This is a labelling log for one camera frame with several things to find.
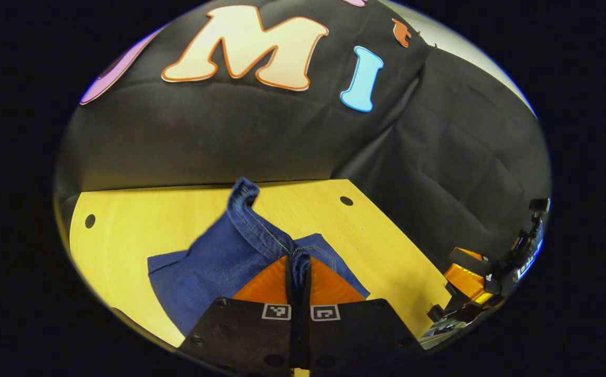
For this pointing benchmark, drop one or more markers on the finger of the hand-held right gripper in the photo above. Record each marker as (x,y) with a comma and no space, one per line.
(465,280)

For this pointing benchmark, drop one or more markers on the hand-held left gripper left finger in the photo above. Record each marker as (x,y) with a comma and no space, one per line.
(245,335)

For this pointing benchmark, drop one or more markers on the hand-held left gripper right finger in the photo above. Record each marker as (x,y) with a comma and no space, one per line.
(355,335)

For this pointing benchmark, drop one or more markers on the blue denim jeans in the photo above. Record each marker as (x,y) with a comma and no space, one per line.
(219,262)

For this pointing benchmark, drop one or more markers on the black backdrop cloth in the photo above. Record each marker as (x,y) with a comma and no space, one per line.
(282,136)

